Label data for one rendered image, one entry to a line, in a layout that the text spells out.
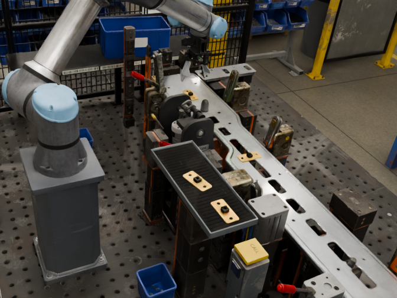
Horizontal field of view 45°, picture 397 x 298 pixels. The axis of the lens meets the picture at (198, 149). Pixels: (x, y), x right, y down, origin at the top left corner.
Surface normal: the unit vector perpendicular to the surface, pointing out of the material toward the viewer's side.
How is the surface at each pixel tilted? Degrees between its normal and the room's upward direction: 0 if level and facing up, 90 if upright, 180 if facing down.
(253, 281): 90
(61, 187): 90
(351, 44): 91
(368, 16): 90
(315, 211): 0
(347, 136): 0
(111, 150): 0
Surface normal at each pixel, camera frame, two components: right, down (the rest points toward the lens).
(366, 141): 0.09, -0.81
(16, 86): -0.43, -0.28
